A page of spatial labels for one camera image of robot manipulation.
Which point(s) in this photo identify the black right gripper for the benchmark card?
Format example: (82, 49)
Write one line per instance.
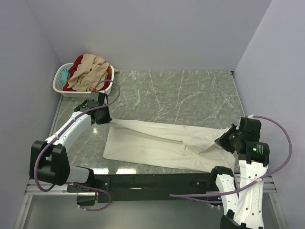
(222, 140)

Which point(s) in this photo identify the teal garment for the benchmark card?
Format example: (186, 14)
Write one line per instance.
(64, 76)

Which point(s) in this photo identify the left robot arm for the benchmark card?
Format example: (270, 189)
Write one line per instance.
(49, 160)

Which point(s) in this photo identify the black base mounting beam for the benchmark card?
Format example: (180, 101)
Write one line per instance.
(137, 187)

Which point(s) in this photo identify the cream white t-shirt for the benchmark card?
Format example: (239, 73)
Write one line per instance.
(166, 145)

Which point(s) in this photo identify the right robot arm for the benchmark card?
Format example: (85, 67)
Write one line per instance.
(243, 208)

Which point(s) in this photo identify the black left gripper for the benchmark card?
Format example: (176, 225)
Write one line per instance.
(106, 119)

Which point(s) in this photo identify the red t-shirt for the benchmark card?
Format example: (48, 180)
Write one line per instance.
(77, 62)

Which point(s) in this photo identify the white plastic laundry basket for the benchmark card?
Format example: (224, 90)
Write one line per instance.
(58, 84)

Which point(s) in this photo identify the beige t-shirt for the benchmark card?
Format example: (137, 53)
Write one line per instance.
(89, 74)

